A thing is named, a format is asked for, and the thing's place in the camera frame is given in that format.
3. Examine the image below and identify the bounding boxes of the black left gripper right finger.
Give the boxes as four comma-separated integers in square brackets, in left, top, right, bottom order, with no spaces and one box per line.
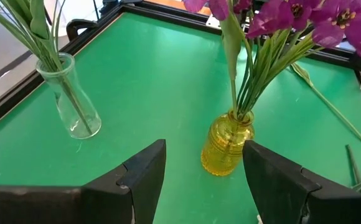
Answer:
[242,139,361,224]

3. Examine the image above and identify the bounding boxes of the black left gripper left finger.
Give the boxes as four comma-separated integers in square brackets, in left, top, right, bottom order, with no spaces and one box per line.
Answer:
[0,139,167,224]

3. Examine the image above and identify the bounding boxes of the purple artificial flower bunch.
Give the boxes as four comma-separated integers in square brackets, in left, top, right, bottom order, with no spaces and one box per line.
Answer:
[182,0,361,121]

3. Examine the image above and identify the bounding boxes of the green flower stems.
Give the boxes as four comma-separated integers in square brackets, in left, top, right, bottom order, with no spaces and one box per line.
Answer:
[0,0,93,136]

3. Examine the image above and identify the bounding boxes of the yellow glass vase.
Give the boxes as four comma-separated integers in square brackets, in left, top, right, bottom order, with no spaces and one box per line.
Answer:
[200,108,256,177]

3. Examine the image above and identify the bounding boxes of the clear glass vase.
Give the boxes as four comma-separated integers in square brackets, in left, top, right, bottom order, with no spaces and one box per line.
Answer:
[35,52,102,140]

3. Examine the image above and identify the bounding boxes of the black cable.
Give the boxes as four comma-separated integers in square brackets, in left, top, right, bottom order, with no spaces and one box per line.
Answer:
[65,18,99,41]

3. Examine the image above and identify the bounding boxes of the black table frame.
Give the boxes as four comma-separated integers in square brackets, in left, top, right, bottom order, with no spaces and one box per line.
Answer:
[0,0,361,134]

